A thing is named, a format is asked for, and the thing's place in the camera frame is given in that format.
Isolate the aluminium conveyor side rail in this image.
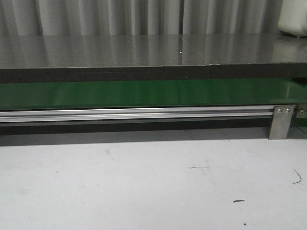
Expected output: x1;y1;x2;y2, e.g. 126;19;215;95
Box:
0;105;274;126

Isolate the green conveyor belt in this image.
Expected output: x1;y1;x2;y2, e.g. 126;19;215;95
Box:
0;79;307;111

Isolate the black raised platform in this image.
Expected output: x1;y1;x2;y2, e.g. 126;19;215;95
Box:
0;34;307;83

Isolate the grey pleated curtain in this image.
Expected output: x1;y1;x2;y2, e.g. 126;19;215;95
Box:
0;0;282;36

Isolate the steel end bracket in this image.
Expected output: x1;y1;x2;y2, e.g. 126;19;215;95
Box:
295;103;307;119

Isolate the steel conveyor support bracket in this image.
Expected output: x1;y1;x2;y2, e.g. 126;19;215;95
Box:
269;105;295;140

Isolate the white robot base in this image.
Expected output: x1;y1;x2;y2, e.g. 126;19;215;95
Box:
278;0;307;37

